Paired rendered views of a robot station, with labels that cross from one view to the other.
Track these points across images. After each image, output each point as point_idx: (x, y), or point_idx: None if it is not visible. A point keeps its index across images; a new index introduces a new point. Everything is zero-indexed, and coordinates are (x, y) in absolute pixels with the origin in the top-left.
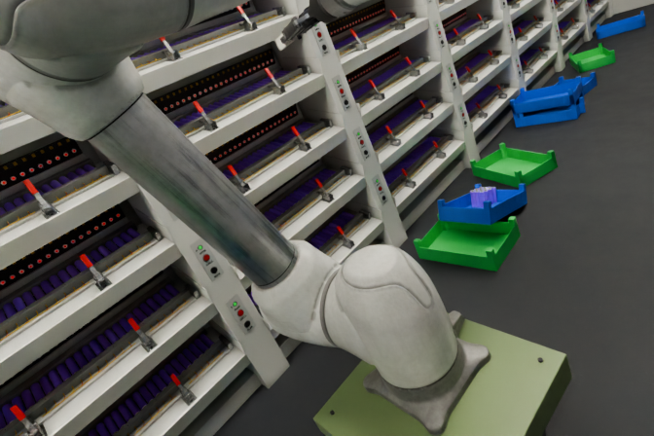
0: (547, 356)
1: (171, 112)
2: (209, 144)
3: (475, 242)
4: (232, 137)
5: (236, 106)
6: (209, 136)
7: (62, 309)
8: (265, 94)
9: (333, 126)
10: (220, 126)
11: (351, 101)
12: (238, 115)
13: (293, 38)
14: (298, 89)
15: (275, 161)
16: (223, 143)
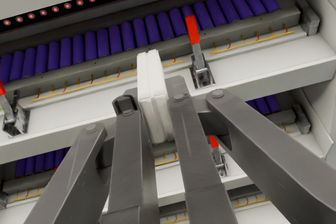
0: None
1: (6, 33)
2: (3, 156)
3: None
4: (56, 148)
5: (101, 73)
6: (1, 148)
7: None
8: (171, 66)
9: (309, 131)
10: (34, 127)
11: None
12: (83, 110)
13: (156, 140)
14: (247, 84)
15: (161, 160)
16: (36, 154)
